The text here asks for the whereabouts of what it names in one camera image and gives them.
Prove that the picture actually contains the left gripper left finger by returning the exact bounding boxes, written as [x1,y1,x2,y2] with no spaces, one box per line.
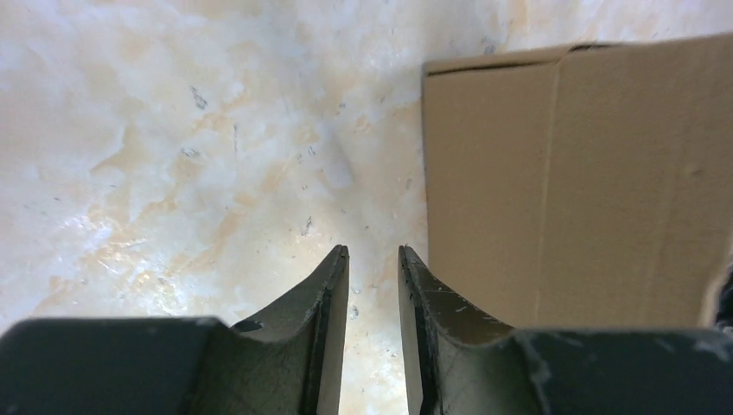
[1,246,349,414]

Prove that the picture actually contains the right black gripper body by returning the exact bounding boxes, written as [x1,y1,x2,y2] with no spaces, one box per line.
[715,266,733,331]

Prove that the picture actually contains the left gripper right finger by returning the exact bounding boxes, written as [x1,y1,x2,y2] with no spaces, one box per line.
[398,246,732,414]

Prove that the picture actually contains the brown cardboard box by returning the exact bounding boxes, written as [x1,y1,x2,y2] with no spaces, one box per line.
[422,34,732,328]

